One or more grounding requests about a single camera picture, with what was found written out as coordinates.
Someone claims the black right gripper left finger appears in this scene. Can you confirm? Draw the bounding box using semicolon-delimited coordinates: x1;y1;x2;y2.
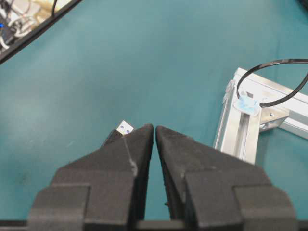
27;124;154;231

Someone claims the blue tape loop mount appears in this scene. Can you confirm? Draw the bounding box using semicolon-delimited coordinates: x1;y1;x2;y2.
233;91;261;116

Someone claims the aluminium extrusion frame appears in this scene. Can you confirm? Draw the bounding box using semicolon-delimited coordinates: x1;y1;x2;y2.
213;68;308;164

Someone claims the black string loop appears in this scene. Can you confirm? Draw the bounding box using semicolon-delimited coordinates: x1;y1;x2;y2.
236;58;308;108

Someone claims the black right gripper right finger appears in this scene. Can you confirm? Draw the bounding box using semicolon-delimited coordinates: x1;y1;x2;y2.
156;126;298;231

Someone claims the black USB cable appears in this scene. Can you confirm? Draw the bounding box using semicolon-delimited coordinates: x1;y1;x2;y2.
102;120;135;148

